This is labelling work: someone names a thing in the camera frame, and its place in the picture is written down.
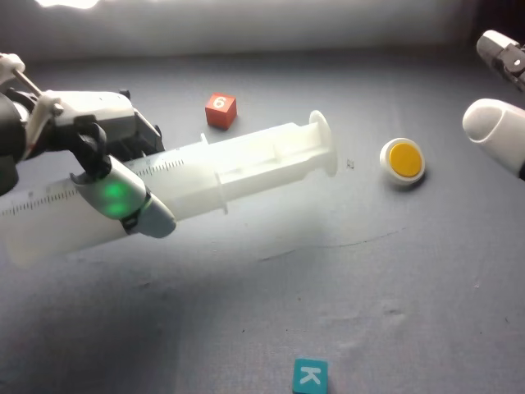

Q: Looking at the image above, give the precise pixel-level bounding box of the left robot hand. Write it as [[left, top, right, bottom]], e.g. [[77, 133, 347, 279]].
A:
[[52, 88, 177, 239]]

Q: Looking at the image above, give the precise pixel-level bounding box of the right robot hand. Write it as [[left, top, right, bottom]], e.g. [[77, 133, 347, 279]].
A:
[[462, 30, 525, 181]]

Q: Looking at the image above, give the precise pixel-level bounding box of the large clear plastic syringe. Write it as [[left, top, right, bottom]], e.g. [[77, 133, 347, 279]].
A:
[[0, 109, 340, 268]]

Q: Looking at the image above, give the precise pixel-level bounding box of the round white yellow button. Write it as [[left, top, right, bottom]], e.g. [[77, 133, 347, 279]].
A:
[[379, 137, 426, 188]]

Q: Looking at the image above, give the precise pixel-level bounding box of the orange number cube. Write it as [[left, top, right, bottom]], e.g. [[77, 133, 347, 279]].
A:
[[204, 93, 238, 131]]

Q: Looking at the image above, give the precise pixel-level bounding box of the grey table cloth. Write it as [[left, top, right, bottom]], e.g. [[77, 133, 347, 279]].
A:
[[0, 53, 525, 394]]

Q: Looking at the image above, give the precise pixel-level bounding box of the teal letter K cube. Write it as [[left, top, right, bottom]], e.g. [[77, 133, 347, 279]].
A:
[[291, 357, 330, 394]]

